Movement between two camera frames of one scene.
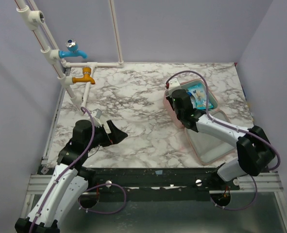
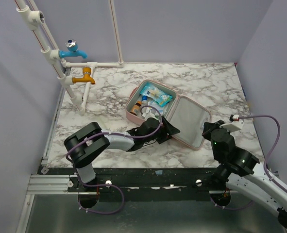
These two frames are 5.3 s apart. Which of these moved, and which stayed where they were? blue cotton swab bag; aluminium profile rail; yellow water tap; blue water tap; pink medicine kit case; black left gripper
Moved: blue cotton swab bag; black left gripper; pink medicine kit case
Stayed: aluminium profile rail; yellow water tap; blue water tap
